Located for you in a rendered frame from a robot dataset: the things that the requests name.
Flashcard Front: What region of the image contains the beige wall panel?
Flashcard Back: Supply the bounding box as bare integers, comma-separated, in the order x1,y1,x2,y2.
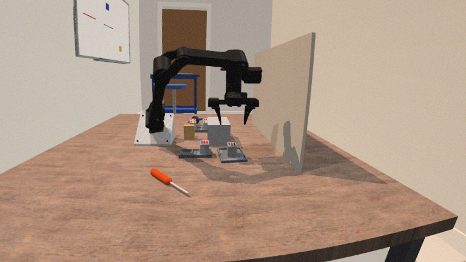
252,32,316,173

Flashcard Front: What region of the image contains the small orange cardboard box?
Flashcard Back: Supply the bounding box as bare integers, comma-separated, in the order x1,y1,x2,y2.
184,124,195,140

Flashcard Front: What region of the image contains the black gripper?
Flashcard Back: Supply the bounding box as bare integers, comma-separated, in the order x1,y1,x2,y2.
208,83,259,125

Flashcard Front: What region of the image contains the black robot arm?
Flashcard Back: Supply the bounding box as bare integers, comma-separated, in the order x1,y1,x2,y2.
145,46,262,133

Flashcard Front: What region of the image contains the orange-handled screwdriver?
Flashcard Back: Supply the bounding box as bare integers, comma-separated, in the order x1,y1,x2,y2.
150,169,189,194

